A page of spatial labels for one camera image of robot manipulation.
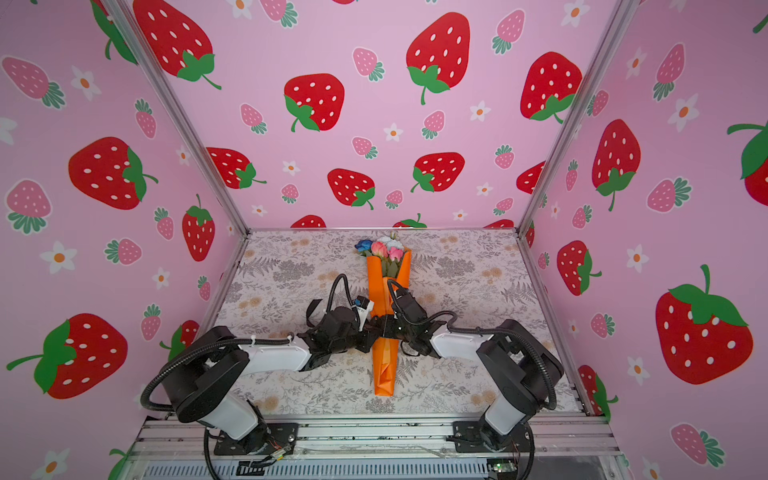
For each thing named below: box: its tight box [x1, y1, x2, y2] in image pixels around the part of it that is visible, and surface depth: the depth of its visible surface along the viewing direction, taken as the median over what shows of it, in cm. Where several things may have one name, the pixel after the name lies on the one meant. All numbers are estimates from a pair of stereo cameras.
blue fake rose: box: [354, 239, 373, 253], surface depth 113 cm
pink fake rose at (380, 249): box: [371, 241, 389, 258], surface depth 109 cm
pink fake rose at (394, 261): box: [387, 246, 405, 278], surface depth 106 cm
